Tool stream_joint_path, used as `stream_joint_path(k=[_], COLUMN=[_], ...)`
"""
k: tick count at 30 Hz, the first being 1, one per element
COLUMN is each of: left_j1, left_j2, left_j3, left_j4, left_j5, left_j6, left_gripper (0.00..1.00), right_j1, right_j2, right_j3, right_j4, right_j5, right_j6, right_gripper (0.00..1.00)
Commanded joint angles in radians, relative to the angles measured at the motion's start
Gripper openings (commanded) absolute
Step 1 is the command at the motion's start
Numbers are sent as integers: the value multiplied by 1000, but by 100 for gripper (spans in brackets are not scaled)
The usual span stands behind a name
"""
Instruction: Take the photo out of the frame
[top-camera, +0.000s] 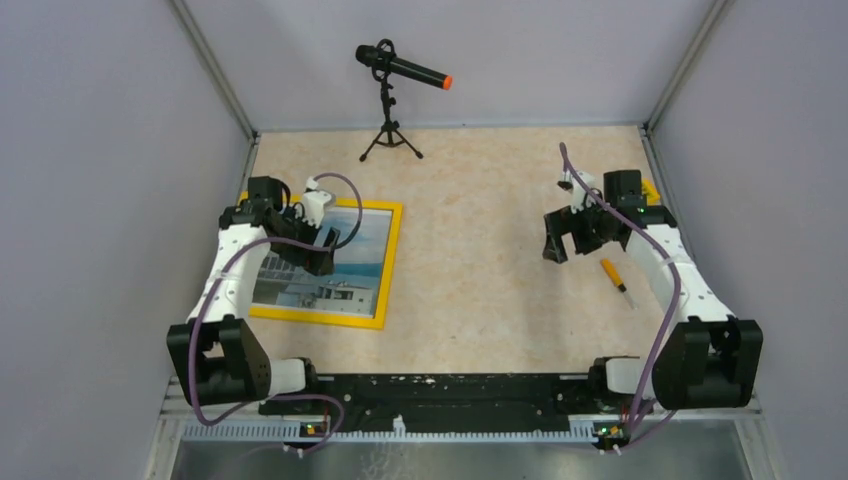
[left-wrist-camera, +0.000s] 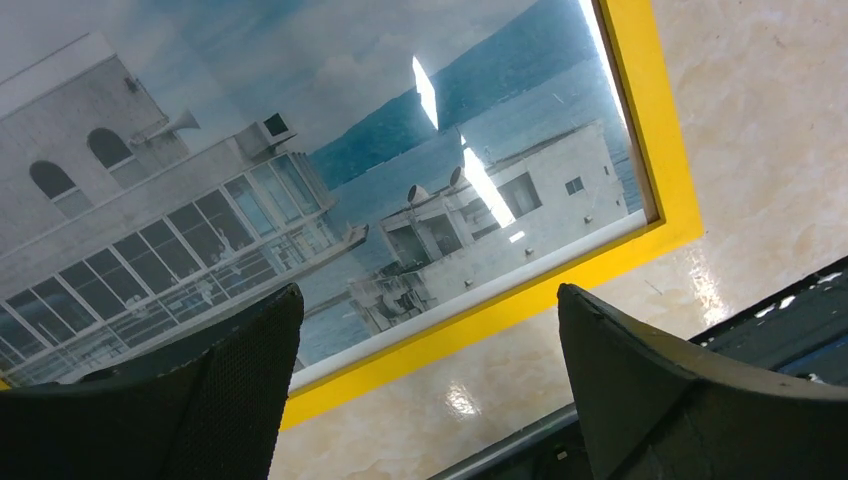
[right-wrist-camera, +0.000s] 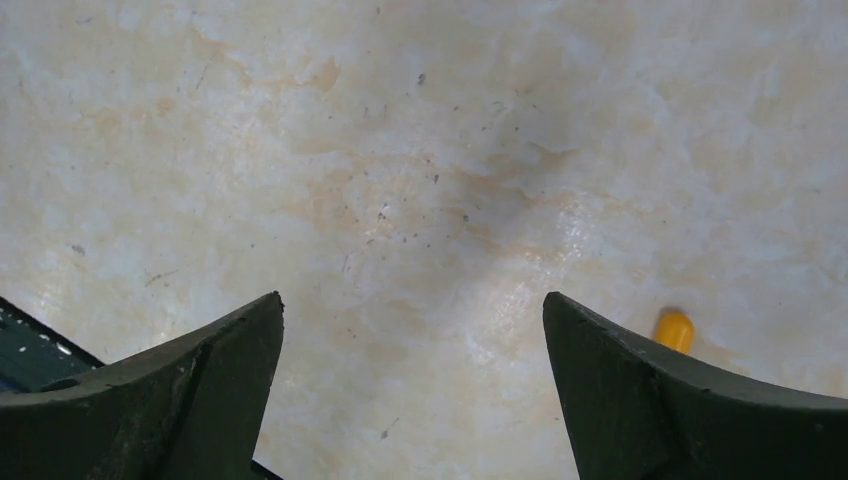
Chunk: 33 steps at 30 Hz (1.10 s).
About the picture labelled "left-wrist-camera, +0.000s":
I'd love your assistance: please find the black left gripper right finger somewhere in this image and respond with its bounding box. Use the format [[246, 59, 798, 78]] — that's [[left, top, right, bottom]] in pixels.
[[557, 284, 847, 479]]

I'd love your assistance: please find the yellow wooden picture frame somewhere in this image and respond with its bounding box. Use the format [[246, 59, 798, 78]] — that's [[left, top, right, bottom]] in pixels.
[[0, 0, 705, 433]]

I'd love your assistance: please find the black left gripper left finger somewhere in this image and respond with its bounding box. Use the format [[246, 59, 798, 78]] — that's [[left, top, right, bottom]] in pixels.
[[1, 283, 304, 479]]

